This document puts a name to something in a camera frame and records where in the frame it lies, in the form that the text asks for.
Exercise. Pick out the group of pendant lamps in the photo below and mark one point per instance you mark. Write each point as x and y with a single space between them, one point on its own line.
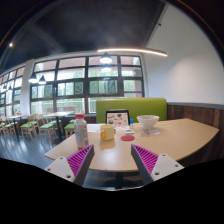
106 59

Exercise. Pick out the black-framed sticker-covered tablet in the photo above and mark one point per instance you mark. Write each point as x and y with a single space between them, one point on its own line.
118 120

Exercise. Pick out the small blue-capped tube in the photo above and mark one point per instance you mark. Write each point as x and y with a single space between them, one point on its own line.
131 124

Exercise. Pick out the large black-framed window wall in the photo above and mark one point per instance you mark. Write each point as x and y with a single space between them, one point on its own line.
71 73

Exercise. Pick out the light wooden dining table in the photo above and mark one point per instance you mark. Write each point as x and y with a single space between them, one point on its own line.
16 116
58 114

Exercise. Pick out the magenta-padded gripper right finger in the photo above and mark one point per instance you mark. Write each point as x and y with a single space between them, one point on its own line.
165 166

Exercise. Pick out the group of green-seated wooden chairs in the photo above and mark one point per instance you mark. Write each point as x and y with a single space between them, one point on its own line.
46 126

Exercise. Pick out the small white flat device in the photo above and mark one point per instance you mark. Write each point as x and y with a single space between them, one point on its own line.
129 131

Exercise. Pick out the white ceramic bowl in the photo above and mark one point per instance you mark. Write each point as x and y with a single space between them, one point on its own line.
148 122

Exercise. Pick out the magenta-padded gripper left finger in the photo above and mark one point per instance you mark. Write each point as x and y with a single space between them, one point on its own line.
60 166

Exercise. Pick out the long curved ceiling light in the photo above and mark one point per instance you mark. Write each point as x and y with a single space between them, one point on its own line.
133 50

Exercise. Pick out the clear red-capped drink bottle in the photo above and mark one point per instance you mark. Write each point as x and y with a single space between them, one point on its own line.
81 133

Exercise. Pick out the flat round red coaster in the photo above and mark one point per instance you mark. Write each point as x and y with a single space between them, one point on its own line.
127 138

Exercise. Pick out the green upholstered booth bench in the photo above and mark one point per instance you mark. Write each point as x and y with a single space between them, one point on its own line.
143 107

